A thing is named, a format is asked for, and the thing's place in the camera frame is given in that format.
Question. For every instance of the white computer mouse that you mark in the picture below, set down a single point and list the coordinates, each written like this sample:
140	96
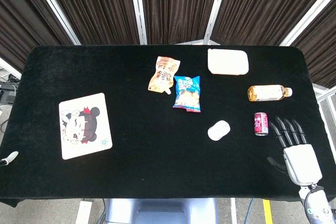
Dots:
218	130

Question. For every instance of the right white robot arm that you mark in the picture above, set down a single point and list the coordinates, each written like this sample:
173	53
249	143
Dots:
319	205

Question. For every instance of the white plastic lidded container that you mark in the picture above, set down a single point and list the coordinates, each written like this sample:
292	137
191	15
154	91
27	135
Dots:
228	61

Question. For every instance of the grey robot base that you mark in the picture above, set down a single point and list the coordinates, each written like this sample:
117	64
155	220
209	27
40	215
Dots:
162	211

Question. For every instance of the brown pleated curtain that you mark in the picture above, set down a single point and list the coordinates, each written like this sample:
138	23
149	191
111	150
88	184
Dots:
97	6
178	6
23	16
320	43
265	6

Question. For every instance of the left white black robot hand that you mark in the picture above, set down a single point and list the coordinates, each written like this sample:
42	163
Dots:
11	156

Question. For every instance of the black velvet tablecloth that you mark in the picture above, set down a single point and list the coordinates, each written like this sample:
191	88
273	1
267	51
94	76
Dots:
147	155

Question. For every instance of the black floor equipment box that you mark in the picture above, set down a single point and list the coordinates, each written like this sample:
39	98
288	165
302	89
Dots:
8	91

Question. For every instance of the orange spout snack pouch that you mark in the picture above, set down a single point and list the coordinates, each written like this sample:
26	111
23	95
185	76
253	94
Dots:
163	74

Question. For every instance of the red soda can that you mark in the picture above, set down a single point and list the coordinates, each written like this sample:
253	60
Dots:
261	124

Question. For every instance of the white metal frame post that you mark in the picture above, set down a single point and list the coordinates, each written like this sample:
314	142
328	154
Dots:
56	9
138	9
307	14
215	6

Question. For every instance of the cartoon print mouse pad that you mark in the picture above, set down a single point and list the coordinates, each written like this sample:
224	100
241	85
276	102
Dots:
84	125

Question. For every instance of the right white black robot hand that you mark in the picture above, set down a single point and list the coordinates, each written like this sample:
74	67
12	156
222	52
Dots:
302	162

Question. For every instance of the yellow tea bottle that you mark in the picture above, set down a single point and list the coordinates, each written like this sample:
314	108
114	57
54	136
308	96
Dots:
267	93

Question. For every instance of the blue chips bag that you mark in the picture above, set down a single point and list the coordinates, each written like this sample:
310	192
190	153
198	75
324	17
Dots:
187	93

